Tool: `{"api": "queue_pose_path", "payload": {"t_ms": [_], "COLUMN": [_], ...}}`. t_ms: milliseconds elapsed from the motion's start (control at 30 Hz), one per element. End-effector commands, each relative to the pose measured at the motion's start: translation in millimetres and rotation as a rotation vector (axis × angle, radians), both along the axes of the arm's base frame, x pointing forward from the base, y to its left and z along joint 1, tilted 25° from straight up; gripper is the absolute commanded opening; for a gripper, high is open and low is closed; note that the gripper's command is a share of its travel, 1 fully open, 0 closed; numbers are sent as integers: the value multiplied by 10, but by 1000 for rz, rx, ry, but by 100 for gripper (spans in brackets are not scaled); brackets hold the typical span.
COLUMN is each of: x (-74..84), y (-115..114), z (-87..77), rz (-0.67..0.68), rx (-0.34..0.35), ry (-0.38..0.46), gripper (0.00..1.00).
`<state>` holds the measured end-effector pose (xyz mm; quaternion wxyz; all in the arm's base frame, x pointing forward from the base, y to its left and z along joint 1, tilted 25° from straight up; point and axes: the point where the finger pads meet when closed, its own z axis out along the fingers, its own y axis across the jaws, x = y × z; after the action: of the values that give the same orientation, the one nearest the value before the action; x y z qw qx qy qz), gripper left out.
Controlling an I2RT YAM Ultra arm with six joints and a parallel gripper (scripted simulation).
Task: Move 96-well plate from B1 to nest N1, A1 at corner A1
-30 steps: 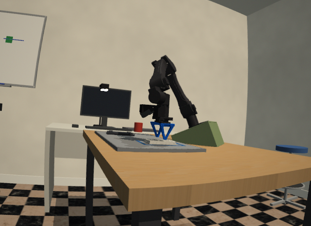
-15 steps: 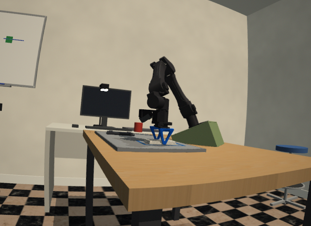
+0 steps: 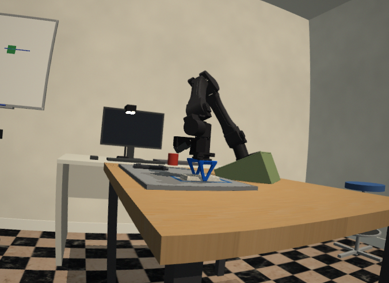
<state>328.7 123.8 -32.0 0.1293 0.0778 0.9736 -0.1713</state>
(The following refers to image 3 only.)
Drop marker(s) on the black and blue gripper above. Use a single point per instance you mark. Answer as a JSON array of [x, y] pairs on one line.
[[203, 159]]

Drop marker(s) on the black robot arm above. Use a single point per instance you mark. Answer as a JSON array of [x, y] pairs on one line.
[[198, 109]]

